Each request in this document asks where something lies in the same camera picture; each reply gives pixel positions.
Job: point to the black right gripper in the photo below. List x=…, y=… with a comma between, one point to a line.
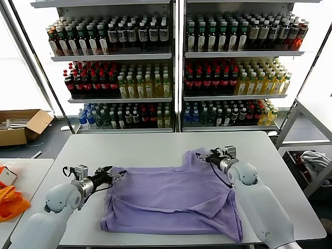
x=216, y=157

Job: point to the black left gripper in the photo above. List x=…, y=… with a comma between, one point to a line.
x=102, y=179

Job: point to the purple t-shirt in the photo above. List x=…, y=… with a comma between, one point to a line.
x=168, y=192

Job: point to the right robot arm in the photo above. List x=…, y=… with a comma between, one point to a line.
x=259, y=207

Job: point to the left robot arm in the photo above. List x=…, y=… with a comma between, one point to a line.
x=59, y=199

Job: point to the small green clear bottle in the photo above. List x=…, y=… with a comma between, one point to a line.
x=204, y=117
x=106, y=121
x=212, y=117
x=98, y=121

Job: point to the small blue drink bottle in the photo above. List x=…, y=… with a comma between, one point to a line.
x=90, y=121
x=195, y=118
x=82, y=120
x=187, y=118

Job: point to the small dark bottle white cap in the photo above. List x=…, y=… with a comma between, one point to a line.
x=242, y=116
x=113, y=121
x=136, y=120
x=121, y=121
x=129, y=120
x=219, y=118
x=227, y=118
x=235, y=116

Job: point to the small yellow drink bottle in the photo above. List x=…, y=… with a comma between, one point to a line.
x=265, y=117
x=273, y=116
x=160, y=121
x=167, y=121

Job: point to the small cola bottle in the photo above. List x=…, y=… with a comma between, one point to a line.
x=257, y=116
x=152, y=119
x=249, y=116
x=145, y=119

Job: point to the small white floor object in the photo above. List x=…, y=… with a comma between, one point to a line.
x=66, y=128

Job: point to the cola bottle red cap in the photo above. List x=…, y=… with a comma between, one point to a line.
x=87, y=86
x=78, y=86
x=105, y=86
x=70, y=86
x=234, y=83
x=207, y=83
x=113, y=86
x=225, y=83
x=216, y=83
x=198, y=83
x=190, y=83
x=96, y=86

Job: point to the white floor strip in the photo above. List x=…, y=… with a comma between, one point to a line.
x=38, y=154

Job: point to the black plastic crate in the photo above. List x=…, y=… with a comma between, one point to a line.
x=293, y=172

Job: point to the brown cardboard box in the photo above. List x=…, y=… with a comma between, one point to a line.
x=15, y=135

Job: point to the white and orange box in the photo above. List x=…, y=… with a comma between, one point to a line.
x=7, y=176

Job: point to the red cloth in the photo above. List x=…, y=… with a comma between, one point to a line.
x=306, y=174

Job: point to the orange cloth bag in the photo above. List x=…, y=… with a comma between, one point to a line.
x=10, y=205

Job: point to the clear plastic packaging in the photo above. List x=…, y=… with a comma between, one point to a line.
x=15, y=124

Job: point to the grey metal drinks shelf unit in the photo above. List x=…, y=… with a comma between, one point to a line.
x=114, y=56
x=243, y=54

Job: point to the grey crumpled cloth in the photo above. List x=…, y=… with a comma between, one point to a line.
x=315, y=162

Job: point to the dark tea bottle green label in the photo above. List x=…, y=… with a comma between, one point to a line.
x=63, y=44
x=72, y=44
x=93, y=44
x=212, y=41
x=83, y=44
x=223, y=41
x=233, y=41
x=201, y=41
x=191, y=41
x=243, y=41
x=104, y=44

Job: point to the grey metal rack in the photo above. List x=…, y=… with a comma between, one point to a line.
x=319, y=181

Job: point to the dark bottle white square label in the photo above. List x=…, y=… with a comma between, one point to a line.
x=153, y=35
x=163, y=35
x=131, y=37
x=275, y=34
x=284, y=34
x=122, y=37
x=293, y=34
x=113, y=37
x=143, y=35

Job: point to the black diagonal pole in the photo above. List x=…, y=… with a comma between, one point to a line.
x=305, y=77
x=37, y=59

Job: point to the dark bottle beige label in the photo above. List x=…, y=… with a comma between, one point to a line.
x=264, y=34
x=254, y=34

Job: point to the amber tea bottle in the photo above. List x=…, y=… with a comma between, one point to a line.
x=53, y=46

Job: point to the brown shoe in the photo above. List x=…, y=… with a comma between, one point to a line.
x=326, y=225

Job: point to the red drink bottle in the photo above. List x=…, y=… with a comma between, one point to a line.
x=302, y=35

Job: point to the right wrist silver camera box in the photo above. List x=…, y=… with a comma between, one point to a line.
x=230, y=151

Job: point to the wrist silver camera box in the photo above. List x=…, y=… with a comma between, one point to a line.
x=81, y=171
x=230, y=151

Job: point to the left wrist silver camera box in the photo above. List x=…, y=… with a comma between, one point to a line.
x=81, y=171

